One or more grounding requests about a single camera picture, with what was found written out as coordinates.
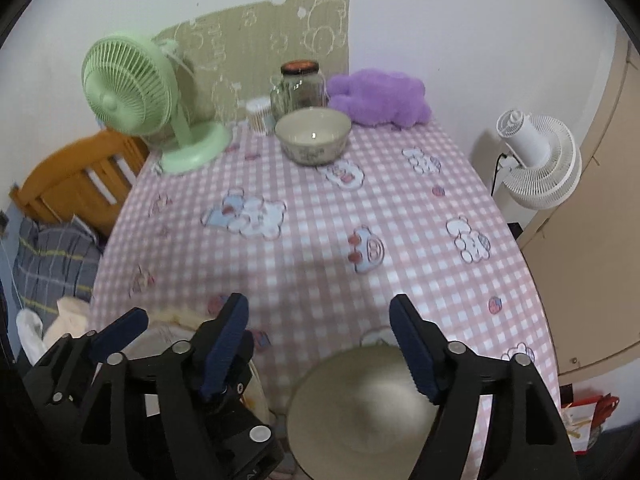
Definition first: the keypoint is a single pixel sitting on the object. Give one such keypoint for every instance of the white cloth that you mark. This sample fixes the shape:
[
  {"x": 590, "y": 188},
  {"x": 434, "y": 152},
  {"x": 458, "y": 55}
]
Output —
[{"x": 30, "y": 330}]

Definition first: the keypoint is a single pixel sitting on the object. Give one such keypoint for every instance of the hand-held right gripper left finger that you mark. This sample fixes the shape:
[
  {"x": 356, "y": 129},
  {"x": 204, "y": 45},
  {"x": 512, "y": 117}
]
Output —
[{"x": 225, "y": 350}]

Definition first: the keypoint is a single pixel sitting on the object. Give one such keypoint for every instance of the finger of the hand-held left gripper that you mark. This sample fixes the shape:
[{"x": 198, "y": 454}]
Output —
[
  {"x": 122, "y": 327},
  {"x": 250, "y": 440}
]

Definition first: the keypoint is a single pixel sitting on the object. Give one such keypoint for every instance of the olive printed wall cloth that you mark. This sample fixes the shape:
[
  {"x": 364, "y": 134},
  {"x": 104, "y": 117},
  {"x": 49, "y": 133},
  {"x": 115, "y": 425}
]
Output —
[{"x": 240, "y": 35}]

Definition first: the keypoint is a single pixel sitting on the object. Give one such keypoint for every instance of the wooden chair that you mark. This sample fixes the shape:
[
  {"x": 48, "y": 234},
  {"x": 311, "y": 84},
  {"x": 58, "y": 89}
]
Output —
[{"x": 60, "y": 170}]

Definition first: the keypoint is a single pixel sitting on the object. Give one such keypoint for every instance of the blue plaid blanket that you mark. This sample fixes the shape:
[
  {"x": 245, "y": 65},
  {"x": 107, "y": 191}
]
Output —
[{"x": 50, "y": 260}]

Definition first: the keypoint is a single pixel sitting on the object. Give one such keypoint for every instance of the cream fluffy cloth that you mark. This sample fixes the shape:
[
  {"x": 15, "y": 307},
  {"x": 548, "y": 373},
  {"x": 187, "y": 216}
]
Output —
[{"x": 67, "y": 315}]

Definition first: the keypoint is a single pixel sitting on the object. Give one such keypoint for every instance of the beige cabinet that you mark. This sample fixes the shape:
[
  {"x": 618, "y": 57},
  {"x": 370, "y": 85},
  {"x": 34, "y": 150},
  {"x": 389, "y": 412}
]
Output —
[{"x": 590, "y": 260}]

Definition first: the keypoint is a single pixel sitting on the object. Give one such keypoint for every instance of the floral ceramic bowl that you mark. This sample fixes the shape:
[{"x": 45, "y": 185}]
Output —
[
  {"x": 350, "y": 410},
  {"x": 312, "y": 150}
]

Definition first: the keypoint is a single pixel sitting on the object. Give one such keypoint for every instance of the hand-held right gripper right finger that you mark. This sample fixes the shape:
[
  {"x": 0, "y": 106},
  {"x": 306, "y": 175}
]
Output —
[{"x": 415, "y": 355}]

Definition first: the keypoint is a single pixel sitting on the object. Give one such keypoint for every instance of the pink checkered tablecloth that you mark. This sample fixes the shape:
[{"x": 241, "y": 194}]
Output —
[{"x": 325, "y": 235}]

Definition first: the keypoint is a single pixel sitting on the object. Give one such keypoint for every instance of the glass jar with black lid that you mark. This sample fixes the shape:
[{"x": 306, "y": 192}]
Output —
[{"x": 300, "y": 90}]

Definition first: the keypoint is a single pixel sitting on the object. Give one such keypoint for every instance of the red and white bag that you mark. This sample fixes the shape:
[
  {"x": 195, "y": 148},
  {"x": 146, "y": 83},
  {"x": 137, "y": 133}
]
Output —
[{"x": 605, "y": 405}]

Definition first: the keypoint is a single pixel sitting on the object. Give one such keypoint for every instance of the green desk fan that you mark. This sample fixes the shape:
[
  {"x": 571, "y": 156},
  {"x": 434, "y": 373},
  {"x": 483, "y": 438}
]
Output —
[{"x": 125, "y": 85}]

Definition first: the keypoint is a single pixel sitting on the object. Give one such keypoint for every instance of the white desk fan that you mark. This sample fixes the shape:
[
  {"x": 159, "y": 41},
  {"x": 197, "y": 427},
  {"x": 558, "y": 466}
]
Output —
[{"x": 525, "y": 140}]

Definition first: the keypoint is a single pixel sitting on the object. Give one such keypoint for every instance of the purple plush toy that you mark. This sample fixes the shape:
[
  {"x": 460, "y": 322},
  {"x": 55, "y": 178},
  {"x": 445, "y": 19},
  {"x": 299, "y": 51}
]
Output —
[{"x": 380, "y": 97}]

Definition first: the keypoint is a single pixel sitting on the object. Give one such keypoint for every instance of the small black box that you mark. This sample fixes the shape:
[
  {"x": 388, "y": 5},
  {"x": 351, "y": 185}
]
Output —
[{"x": 515, "y": 232}]

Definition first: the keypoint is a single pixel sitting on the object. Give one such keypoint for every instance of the yellow floral plate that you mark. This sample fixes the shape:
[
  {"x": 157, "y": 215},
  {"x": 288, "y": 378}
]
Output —
[{"x": 160, "y": 335}]

